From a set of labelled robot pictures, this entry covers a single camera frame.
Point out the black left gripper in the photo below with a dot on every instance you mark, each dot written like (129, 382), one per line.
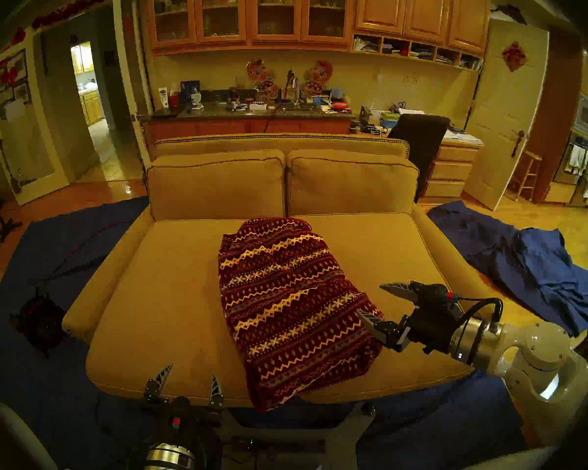
(188, 425)

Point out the cartoon animal wall decoration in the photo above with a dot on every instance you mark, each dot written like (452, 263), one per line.
(318, 76)
(260, 73)

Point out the tall wooden oven cabinet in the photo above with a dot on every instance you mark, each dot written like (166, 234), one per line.
(553, 106)

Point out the yellow fabric sofa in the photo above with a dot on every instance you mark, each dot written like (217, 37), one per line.
(279, 143)

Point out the red patterned knit blanket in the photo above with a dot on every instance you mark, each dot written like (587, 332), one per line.
(294, 317)

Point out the metal sink faucet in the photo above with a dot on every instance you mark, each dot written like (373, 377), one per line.
(294, 88)

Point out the red diamond door ornament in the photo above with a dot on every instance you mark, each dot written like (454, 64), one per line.
(514, 56)

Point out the yellow sofa back cushion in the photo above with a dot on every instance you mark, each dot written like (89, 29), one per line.
(215, 185)
(353, 182)

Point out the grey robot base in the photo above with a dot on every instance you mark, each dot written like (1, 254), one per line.
(338, 439)

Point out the teal container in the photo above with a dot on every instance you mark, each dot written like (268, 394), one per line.
(389, 119)

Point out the stack of papers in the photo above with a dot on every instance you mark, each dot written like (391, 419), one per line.
(463, 138)

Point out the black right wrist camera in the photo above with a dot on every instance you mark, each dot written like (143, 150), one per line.
(433, 293)

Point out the wooden desk with drawers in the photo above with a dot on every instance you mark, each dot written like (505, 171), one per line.
(451, 170)

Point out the dark-topped wooden counter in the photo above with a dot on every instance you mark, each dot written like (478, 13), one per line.
(235, 128)

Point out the solid wooden wall cabinet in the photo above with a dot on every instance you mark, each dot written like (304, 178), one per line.
(424, 9)

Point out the white door with ornament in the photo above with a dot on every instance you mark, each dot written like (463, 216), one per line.
(502, 109)

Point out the plain white open door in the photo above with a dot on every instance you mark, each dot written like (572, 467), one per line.
(137, 82)

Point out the crumpled blue blanket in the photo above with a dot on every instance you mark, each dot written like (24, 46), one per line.
(519, 263)

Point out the yellow-lit kitchen base cabinet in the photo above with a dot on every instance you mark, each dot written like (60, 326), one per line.
(93, 109)

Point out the red cup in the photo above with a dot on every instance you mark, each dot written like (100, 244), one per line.
(174, 101)

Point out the glass-door wooden wall cabinet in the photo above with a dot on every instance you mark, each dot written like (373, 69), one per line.
(250, 13)

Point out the black office chair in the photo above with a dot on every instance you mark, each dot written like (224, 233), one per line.
(419, 146)

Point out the black floor stand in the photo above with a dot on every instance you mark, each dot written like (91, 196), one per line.
(5, 226)

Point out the white lotion bottle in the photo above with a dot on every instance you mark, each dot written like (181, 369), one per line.
(163, 98)

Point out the white hanging towel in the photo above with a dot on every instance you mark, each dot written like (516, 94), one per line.
(575, 158)

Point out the yellow sofa seat cushion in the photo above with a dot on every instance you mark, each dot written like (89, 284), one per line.
(397, 239)
(166, 302)

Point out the large black picture frame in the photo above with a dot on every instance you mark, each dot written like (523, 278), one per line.
(18, 62)

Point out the wooden cubby shelf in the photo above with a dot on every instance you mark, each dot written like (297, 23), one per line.
(411, 58)

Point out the red garland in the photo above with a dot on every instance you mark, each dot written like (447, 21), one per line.
(68, 9)

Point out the dark plant decoration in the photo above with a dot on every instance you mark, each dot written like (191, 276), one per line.
(509, 11)

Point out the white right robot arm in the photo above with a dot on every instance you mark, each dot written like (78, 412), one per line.
(534, 361)

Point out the large navy floor cloth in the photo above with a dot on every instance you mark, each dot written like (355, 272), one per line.
(54, 258)

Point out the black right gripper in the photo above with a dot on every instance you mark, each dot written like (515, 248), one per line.
(433, 327)

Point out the small wooden stool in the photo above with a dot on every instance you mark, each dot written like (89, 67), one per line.
(531, 156)

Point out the stainless wall oven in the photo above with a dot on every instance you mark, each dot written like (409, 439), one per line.
(587, 116)

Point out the dark blue box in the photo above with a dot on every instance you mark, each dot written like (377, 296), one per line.
(190, 89)

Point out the white mirrored door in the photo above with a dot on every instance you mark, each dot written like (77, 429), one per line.
(49, 146)

